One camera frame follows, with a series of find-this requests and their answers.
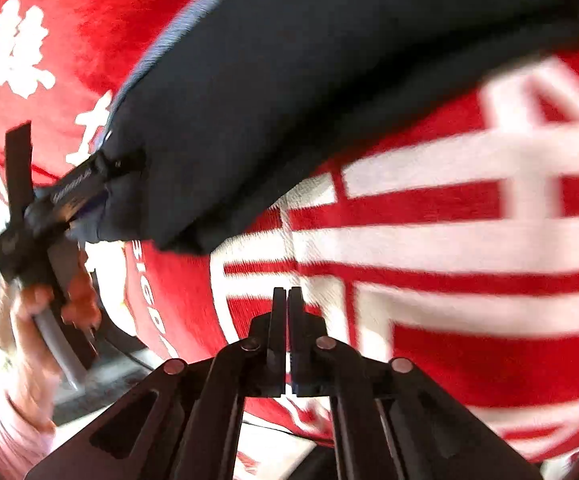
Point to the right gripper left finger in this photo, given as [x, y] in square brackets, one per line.
[183, 421]

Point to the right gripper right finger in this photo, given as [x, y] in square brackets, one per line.
[389, 419]

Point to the black pants with blue trim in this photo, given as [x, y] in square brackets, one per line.
[239, 100]

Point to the pink sleeved left forearm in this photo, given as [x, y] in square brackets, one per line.
[22, 445]

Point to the operator left hand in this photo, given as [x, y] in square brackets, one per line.
[36, 374]

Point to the red wedding bed blanket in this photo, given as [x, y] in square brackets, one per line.
[451, 239]

